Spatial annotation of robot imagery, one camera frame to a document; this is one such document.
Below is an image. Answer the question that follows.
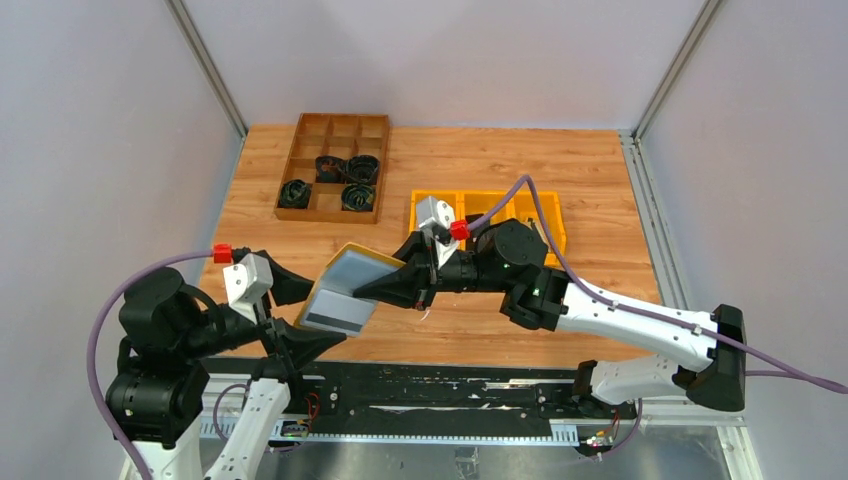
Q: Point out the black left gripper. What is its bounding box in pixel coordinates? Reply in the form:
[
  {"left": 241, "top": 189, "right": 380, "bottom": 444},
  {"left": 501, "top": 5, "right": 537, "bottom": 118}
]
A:
[{"left": 180, "top": 246, "right": 347, "bottom": 365}]

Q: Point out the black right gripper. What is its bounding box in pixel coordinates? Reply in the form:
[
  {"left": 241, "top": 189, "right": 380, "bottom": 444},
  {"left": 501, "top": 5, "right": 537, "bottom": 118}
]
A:
[{"left": 354, "top": 231, "right": 512, "bottom": 311}]

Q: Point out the grey striped credit card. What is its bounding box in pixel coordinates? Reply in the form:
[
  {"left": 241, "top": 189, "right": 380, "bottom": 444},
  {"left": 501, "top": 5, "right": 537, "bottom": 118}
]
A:
[{"left": 299, "top": 289, "right": 377, "bottom": 336}]

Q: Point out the yellow leather card holder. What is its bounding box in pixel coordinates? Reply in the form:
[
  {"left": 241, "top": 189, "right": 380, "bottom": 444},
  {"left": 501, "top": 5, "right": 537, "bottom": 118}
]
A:
[{"left": 293, "top": 242, "right": 407, "bottom": 331}]

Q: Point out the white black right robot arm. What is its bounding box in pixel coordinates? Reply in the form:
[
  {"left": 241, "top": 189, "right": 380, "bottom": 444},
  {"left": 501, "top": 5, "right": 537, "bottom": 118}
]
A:
[{"left": 353, "top": 220, "right": 746, "bottom": 418}]

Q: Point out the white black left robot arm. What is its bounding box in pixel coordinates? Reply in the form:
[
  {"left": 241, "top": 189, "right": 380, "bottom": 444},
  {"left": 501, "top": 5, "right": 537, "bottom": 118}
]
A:
[{"left": 94, "top": 244, "right": 344, "bottom": 479}]

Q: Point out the yellow left plastic bin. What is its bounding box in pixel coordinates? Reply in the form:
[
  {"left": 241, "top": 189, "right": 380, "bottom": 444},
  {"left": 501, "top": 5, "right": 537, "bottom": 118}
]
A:
[{"left": 408, "top": 190, "right": 462, "bottom": 232}]

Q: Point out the yellow plastic bin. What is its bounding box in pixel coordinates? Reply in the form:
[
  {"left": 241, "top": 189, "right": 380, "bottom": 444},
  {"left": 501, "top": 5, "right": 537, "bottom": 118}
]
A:
[
  {"left": 512, "top": 191, "right": 567, "bottom": 265},
  {"left": 457, "top": 190, "right": 515, "bottom": 234},
  {"left": 408, "top": 190, "right": 462, "bottom": 232}
]

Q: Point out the yellow middle plastic bin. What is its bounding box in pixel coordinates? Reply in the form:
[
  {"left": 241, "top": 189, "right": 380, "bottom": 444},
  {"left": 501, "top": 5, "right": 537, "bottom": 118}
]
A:
[{"left": 457, "top": 190, "right": 515, "bottom": 234}]

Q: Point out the yellow right plastic bin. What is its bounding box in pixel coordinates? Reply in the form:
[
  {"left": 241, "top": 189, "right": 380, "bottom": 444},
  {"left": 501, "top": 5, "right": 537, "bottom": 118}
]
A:
[{"left": 512, "top": 191, "right": 567, "bottom": 265}]

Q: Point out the wooden compartment tray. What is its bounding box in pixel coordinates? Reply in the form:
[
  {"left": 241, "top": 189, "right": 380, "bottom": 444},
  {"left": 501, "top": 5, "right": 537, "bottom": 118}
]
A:
[{"left": 274, "top": 113, "right": 390, "bottom": 224}]

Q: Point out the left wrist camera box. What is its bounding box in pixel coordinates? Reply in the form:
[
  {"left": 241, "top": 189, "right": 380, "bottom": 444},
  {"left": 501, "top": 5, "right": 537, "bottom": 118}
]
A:
[{"left": 223, "top": 253, "right": 273, "bottom": 308}]

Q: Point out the black cable coil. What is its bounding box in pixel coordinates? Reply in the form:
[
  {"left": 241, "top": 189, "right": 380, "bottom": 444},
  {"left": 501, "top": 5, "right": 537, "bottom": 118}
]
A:
[
  {"left": 344, "top": 155, "right": 381, "bottom": 186},
  {"left": 341, "top": 184, "right": 376, "bottom": 213},
  {"left": 314, "top": 155, "right": 347, "bottom": 184},
  {"left": 278, "top": 180, "right": 313, "bottom": 209}
]

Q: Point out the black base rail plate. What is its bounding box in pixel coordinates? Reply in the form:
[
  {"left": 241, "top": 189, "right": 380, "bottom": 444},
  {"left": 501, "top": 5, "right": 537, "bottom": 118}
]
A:
[{"left": 283, "top": 361, "right": 636, "bottom": 443}]

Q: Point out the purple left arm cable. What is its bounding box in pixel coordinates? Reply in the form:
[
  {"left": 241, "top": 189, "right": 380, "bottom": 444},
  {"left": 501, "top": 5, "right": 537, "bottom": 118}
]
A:
[{"left": 86, "top": 243, "right": 234, "bottom": 480}]

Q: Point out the aluminium frame rail right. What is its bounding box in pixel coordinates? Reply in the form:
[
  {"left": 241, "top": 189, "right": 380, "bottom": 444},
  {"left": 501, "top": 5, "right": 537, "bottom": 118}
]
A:
[{"left": 619, "top": 130, "right": 713, "bottom": 380}]

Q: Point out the aluminium frame rail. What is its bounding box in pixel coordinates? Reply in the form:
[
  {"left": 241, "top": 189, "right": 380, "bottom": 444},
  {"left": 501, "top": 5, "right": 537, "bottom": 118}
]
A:
[
  {"left": 164, "top": 0, "right": 249, "bottom": 140},
  {"left": 619, "top": 130, "right": 713, "bottom": 380}
]

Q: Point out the aluminium frame rail left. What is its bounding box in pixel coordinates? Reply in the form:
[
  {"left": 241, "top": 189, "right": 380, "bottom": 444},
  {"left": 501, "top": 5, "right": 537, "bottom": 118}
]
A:
[{"left": 164, "top": 0, "right": 249, "bottom": 140}]

